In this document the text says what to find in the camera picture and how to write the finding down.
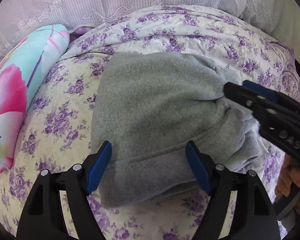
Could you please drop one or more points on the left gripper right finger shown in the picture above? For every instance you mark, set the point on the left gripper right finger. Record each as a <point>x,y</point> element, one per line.
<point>254,217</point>

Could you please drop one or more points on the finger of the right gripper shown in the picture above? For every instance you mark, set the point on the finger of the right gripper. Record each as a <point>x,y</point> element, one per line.
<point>245,97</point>
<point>267,93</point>

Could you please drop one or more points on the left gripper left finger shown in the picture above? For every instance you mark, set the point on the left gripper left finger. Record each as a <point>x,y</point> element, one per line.
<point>42,215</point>

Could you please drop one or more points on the grey sweat pants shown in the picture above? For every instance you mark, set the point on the grey sweat pants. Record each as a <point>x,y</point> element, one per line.
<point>149,106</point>

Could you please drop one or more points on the person's right hand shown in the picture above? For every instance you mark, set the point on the person's right hand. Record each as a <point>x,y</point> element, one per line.
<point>287,176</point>

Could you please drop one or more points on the purple floral bedspread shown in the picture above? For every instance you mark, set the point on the purple floral bedspread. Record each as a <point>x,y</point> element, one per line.
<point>56,132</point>

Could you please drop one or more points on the folded floral turquoise blanket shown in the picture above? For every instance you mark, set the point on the folded floral turquoise blanket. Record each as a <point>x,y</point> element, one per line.
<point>22,71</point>

